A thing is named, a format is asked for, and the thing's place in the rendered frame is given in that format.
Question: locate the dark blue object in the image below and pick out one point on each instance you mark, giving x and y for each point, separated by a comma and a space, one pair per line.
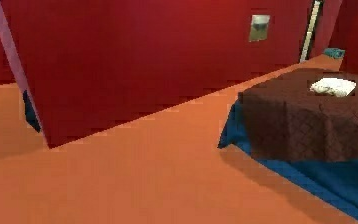
30, 113

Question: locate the brown and blue bed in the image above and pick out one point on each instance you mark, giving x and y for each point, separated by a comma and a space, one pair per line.
297, 126

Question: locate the framed wall picture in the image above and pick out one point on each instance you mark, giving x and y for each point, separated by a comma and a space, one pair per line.
259, 28

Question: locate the white pillow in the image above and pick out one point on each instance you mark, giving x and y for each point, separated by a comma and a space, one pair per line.
333, 87

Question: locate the teal box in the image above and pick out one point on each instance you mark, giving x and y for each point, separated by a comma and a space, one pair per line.
334, 52

